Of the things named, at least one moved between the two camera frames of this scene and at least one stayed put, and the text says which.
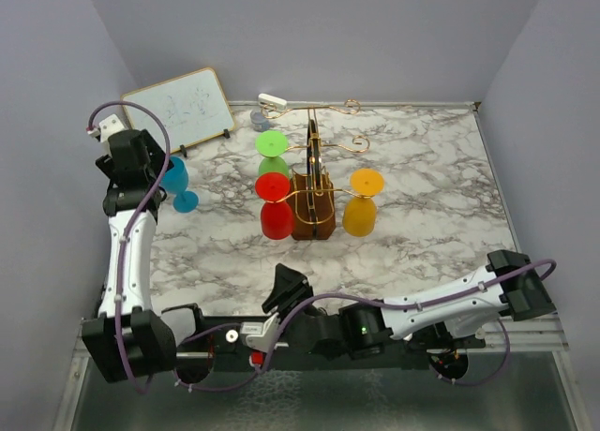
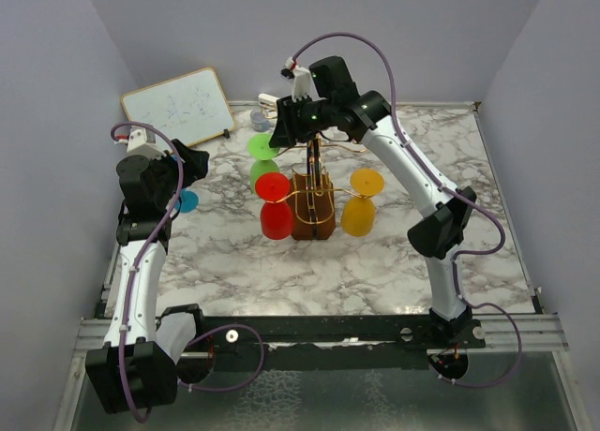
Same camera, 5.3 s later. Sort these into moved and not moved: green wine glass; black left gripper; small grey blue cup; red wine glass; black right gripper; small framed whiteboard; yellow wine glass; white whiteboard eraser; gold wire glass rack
Moved: green wine glass; black left gripper; black right gripper
Not moved: yellow wine glass; red wine glass; white whiteboard eraser; gold wire glass rack; small grey blue cup; small framed whiteboard
